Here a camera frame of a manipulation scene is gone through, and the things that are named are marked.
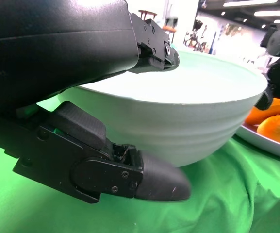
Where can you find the white round plate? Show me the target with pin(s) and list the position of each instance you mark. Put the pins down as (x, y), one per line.
(263, 143)

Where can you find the grey flat monitor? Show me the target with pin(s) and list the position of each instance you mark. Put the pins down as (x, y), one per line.
(186, 24)

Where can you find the long striped orange bread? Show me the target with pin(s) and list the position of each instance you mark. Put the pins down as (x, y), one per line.
(258, 116)

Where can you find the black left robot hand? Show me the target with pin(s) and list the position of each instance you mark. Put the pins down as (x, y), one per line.
(45, 48)

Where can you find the green tablecloth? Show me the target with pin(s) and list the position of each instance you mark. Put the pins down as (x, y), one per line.
(227, 194)

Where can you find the grey round bowl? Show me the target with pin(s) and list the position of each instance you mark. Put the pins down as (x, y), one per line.
(178, 126)

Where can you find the brown wooden stand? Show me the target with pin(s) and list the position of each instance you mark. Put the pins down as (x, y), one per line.
(147, 12)

